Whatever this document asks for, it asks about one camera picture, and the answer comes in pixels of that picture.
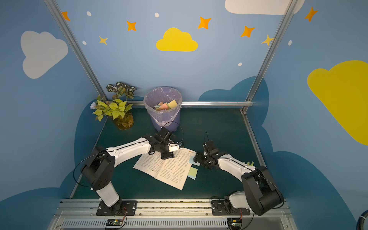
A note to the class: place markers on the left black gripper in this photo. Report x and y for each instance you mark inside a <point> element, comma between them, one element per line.
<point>167,155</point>

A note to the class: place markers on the green toy rake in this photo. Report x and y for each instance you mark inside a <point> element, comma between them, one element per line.
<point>249,164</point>

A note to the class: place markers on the potted green plant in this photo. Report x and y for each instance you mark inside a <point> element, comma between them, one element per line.
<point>118,109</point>

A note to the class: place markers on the right aluminium frame post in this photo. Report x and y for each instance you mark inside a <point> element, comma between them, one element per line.
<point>285,21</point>

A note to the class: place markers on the green sticky note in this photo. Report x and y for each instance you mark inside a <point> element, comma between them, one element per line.
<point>192,173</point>

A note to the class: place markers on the clear plastic bin liner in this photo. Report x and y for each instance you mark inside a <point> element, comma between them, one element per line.
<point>161,113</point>

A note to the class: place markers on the right circuit board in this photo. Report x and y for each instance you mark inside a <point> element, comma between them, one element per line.
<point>234,224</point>

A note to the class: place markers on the purple trash bin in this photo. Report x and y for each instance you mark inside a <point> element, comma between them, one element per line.
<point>165,119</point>

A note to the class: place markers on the aluminium frame post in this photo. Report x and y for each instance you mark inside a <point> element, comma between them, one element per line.
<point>63,25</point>
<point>285,21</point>

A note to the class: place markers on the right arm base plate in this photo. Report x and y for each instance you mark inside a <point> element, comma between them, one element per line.
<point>224,208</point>

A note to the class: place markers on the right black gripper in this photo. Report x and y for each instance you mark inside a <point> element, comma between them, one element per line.
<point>201,159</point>

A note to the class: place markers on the aluminium frame back bar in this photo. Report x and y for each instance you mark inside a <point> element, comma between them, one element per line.
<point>201,103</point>

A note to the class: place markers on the left circuit board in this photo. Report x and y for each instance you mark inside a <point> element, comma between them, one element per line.
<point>114,223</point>

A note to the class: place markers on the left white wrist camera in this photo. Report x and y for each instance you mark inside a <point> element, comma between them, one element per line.
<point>173,147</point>

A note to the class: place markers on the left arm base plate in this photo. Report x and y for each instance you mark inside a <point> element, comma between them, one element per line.
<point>120,208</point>

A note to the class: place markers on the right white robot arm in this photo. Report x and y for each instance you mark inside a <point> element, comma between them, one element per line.
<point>260,194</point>

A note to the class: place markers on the magazine book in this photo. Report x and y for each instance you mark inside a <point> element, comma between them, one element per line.
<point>173,171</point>

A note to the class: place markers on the discarded sticky notes pile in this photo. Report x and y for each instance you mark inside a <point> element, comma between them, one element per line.
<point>166,106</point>

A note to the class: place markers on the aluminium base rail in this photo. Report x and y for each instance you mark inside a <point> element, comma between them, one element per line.
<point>164,214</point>

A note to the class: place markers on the left aluminium frame post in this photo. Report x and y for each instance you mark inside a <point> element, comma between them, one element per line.
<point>63,25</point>

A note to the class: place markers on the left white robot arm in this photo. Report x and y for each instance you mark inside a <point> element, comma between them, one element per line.
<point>99,167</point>

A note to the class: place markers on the circuit board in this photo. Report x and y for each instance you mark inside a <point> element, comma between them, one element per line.
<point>114,223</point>
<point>234,224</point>

